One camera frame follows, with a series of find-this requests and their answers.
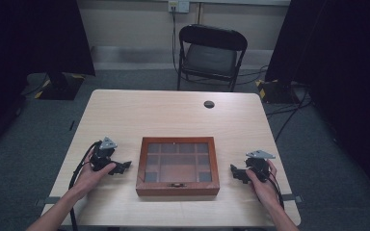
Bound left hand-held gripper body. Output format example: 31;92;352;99
90;137;119;172

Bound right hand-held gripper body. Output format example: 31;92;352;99
245;149;277;184

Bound wooden box with glass lid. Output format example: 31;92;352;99
135;136;221;197

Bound person's right hand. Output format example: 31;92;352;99
245;159;279;210

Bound person's left hand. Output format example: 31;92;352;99
71;147;118;200

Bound black stand base yellow stripes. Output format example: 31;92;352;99
33;72;87;101
254;78;301;105

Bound black folding chair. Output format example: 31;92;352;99
176;24;249;93

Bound black curtain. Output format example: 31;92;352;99
264;0;370;206

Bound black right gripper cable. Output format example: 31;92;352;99
263;169;285;210

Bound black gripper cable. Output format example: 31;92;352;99
67;141;101;231
263;169;285;210

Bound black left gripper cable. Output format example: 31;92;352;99
67;141;101;231

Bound black table strap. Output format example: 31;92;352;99
281;193;304;204
34;195;62;207

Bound black floor cable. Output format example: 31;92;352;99
265;86;313;142

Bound black wall socket cable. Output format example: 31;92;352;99
171;5;181;75

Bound white wall socket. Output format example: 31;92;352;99
168;0;191;14

